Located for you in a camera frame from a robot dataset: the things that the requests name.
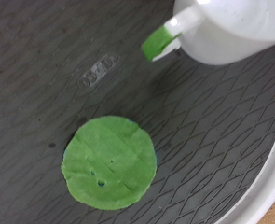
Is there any coffee pod with green lid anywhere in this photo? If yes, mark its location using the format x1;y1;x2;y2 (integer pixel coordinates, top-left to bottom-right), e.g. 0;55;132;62
61;115;158;211

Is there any white mug green taped handle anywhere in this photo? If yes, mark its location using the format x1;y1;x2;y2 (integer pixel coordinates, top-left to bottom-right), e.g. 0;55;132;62
141;0;275;66

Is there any white two-tier turntable shelf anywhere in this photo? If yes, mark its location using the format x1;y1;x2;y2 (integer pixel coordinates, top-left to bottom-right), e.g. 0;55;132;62
0;0;275;224

